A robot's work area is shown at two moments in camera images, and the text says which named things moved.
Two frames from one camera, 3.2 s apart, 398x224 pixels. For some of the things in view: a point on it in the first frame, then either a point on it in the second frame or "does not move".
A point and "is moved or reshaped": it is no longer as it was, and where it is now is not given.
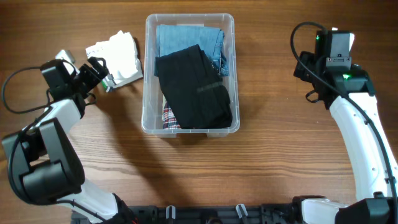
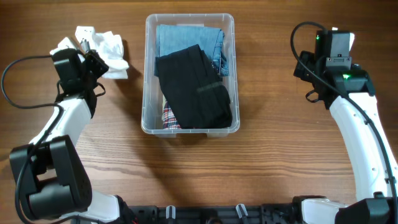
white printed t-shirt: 119,56 is moved or reshaped
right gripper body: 306,64 does not move
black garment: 195,94 does not move
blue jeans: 173,37 does not move
